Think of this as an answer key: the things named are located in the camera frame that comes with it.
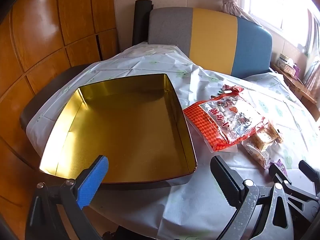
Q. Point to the small purple box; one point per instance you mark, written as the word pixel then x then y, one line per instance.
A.
pixel 298 71

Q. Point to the dark brown chair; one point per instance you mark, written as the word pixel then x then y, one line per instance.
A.
pixel 37 100

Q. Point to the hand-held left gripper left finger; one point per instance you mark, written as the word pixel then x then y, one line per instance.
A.
pixel 92 180

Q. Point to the wooden side table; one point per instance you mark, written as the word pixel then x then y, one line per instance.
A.
pixel 300 90

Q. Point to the window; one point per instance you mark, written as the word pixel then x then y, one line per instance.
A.
pixel 280 2

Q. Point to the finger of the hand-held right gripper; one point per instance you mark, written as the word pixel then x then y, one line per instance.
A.
pixel 310 172
pixel 277 175

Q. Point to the white and red snack packet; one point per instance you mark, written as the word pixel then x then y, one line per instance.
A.
pixel 255 153

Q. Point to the black rolled mat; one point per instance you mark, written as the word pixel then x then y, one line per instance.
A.
pixel 140 22

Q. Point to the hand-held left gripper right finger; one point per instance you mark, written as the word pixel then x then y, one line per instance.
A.
pixel 225 180

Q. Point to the purple snack packet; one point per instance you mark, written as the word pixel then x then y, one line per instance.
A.
pixel 279 164

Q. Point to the beige patterned box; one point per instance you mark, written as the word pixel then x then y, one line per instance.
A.
pixel 287 68

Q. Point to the large red snack bag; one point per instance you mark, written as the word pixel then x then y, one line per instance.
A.
pixel 225 120

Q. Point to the gold tin box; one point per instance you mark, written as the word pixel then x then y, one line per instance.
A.
pixel 125 130

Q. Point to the white cloud-print tablecloth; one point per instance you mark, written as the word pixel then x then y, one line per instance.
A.
pixel 195 202

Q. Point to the red candy packet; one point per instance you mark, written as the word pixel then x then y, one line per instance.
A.
pixel 232 89

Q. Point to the beige curtain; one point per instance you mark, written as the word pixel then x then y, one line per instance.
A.
pixel 230 0

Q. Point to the wooden wardrobe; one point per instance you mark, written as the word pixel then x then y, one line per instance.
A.
pixel 37 30

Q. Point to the grey yellow blue chair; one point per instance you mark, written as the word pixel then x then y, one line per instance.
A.
pixel 212 35

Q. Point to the puffed rice cake pack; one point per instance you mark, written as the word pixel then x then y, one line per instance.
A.
pixel 270 132

